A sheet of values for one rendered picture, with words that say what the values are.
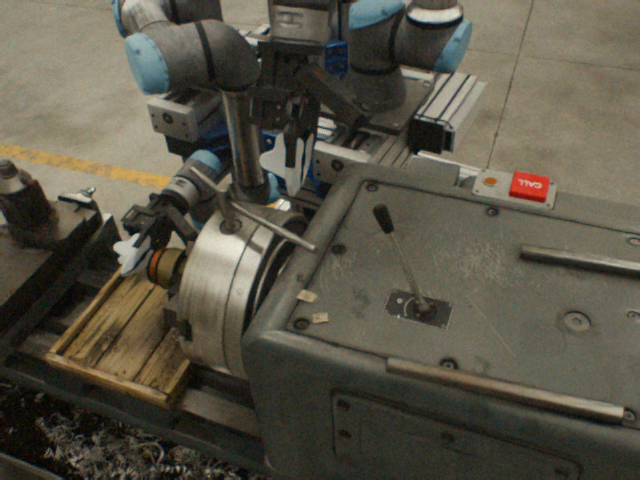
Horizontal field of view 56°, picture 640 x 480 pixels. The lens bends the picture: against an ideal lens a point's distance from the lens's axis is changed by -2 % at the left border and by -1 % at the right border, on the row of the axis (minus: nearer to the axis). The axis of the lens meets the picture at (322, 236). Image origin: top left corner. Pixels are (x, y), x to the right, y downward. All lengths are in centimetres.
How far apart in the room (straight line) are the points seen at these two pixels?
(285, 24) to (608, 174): 270
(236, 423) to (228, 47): 72
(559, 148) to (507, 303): 262
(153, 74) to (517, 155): 246
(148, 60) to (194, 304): 46
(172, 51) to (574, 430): 90
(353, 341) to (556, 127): 292
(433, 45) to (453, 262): 53
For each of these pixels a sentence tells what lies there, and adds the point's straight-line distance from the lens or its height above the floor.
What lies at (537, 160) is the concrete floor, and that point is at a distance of 335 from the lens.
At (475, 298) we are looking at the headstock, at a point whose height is 125.
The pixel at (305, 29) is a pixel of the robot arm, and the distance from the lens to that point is 82.
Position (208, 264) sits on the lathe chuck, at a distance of 101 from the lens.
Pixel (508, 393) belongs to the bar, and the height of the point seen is 127.
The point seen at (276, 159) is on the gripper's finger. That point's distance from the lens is 86.
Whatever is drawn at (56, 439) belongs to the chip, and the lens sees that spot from 170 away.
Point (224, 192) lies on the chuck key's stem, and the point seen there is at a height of 132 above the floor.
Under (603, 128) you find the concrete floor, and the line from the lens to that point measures 371.
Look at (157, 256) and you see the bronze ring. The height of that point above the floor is 111.
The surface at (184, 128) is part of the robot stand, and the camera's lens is 162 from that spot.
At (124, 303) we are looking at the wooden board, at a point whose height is 88.
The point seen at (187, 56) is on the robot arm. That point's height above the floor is 141.
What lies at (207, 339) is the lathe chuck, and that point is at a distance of 103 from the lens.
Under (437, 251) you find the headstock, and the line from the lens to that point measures 95.
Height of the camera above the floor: 192
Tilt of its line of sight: 43 degrees down
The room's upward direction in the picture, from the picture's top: 4 degrees counter-clockwise
